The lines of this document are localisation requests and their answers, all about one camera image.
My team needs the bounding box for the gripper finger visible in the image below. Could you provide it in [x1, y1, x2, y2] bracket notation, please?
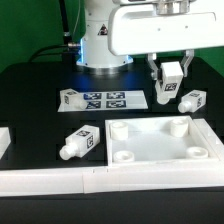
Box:
[147, 53, 159, 80]
[181, 49, 194, 77]

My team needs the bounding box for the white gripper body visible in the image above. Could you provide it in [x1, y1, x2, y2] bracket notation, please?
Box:
[108, 3, 224, 55]

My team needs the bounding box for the white square tabletop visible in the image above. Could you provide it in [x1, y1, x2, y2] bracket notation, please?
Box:
[105, 116, 224, 167]

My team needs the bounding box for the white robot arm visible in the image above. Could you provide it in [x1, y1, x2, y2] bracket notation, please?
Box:
[78, 0, 224, 77]

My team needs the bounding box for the marker sheet with tags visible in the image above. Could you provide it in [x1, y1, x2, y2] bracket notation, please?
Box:
[58, 90, 148, 112]

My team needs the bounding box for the white obstacle fence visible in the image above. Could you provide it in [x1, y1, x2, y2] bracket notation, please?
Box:
[0, 118, 224, 198]

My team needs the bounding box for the black cable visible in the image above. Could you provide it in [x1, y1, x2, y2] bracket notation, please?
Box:
[27, 0, 82, 64]

